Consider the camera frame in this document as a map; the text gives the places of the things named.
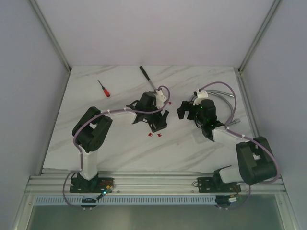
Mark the right aluminium frame post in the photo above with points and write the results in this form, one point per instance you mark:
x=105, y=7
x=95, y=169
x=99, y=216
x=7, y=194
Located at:
x=260, y=34

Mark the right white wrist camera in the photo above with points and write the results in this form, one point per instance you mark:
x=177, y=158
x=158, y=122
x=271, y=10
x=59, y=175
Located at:
x=200, y=95

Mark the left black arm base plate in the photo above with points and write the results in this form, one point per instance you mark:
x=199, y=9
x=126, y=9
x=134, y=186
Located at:
x=95, y=185

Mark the black fuse box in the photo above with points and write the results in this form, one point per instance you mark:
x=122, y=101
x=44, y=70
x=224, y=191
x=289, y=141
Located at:
x=155, y=125

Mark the red handled screwdriver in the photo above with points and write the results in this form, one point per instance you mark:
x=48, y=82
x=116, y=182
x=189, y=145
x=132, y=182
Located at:
x=106, y=92

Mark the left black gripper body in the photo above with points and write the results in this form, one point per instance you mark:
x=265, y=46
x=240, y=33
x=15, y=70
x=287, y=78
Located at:
x=156, y=120

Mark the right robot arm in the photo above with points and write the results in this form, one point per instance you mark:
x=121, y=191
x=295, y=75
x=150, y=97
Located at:
x=255, y=162

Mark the black handled claw hammer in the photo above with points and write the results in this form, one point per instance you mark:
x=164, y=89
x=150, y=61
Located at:
x=148, y=78

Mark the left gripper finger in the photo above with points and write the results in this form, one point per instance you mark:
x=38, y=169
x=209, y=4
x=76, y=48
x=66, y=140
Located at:
x=164, y=117
x=154, y=117

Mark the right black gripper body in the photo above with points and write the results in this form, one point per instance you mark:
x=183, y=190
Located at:
x=194, y=113

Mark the aluminium frame post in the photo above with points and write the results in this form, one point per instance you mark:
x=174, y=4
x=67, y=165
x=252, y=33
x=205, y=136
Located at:
x=39, y=14
x=260, y=34

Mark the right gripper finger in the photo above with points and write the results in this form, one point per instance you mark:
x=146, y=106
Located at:
x=184, y=107
x=183, y=115

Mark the left aluminium frame post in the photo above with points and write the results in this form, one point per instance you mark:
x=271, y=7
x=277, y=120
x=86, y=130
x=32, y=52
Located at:
x=39, y=14

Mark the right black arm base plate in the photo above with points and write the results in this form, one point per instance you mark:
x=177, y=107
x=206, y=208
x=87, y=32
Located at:
x=216, y=185

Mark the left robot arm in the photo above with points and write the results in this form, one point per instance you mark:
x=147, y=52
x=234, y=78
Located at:
x=90, y=132

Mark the slotted grey cable duct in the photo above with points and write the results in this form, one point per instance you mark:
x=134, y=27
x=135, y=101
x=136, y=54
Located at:
x=82, y=200

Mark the aluminium mounting rail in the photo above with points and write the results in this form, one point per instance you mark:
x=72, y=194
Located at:
x=50, y=182

